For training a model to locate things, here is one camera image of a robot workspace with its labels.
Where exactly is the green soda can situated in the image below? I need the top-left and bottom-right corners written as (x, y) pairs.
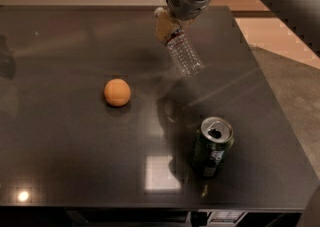
top-left (191, 116), bottom-right (234, 178)

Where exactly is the clear plastic water bottle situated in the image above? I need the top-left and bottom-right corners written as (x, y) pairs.
top-left (166, 30), bottom-right (203, 76)

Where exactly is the orange ball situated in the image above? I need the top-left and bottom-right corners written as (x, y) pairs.
top-left (104, 79), bottom-right (131, 107)

